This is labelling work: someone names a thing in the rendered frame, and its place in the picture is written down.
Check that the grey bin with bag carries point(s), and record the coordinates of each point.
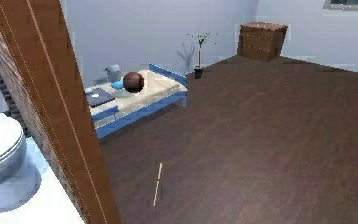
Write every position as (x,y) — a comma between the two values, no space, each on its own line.
(113,73)

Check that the blue framed bed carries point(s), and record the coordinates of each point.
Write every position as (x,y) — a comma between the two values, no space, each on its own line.
(147,96)

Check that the potted green house plant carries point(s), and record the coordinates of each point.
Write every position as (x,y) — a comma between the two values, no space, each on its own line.
(199,63)

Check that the dark brown ball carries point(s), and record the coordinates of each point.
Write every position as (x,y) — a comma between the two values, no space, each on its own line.
(133,82)

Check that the light blue cloth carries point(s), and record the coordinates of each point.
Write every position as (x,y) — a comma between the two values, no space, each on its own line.
(117,85)

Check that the pale thin stick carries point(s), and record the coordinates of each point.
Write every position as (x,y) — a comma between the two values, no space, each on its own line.
(157,184)

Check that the dark blue laptop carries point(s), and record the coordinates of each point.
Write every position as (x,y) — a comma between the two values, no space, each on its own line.
(100,96)

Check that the small white round object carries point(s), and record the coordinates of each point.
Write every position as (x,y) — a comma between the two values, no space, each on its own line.
(88,90)

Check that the brown chest of drawers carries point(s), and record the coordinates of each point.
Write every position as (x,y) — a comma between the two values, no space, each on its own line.
(261,41)

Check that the brown wooden room door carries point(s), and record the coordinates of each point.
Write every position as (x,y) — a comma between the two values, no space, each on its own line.
(53,100)

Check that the white toilet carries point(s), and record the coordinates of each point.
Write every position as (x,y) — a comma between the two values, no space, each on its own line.
(2,150)

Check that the grey framed window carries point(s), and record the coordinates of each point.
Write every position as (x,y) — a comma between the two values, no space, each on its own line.
(347,4)

